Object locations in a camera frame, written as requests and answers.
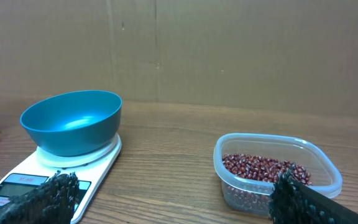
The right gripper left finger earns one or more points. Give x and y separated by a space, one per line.
51 202

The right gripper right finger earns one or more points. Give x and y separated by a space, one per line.
291 202

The white digital kitchen scale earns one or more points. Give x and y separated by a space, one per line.
40 166

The blue plastic bowl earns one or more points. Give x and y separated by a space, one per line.
74 123

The red adzuki beans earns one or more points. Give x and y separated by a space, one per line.
262 169

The clear plastic container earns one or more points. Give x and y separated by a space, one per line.
326 178

